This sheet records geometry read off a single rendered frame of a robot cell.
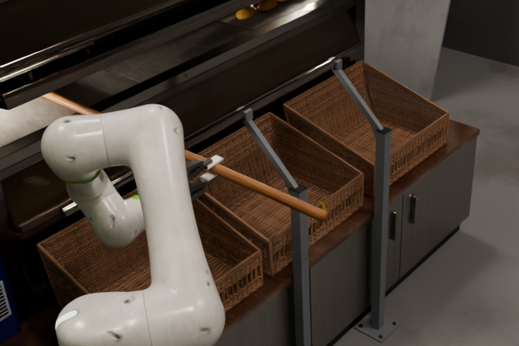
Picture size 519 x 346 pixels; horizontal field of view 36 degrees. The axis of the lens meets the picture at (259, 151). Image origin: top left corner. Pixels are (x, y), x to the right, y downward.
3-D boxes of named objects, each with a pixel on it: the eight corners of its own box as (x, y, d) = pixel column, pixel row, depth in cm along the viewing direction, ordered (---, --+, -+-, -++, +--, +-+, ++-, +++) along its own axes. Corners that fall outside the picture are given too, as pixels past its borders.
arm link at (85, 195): (71, 195, 170) (113, 165, 173) (40, 153, 171) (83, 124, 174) (84, 219, 205) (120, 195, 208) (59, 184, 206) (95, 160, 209)
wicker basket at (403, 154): (282, 160, 342) (279, 103, 327) (360, 111, 376) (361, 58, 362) (374, 199, 312) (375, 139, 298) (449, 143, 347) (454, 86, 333)
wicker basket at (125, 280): (48, 308, 267) (32, 243, 253) (173, 231, 301) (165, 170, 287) (139, 379, 237) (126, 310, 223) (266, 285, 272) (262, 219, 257)
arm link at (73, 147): (108, 162, 155) (98, 103, 157) (41, 173, 152) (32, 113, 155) (112, 180, 172) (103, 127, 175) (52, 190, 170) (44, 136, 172)
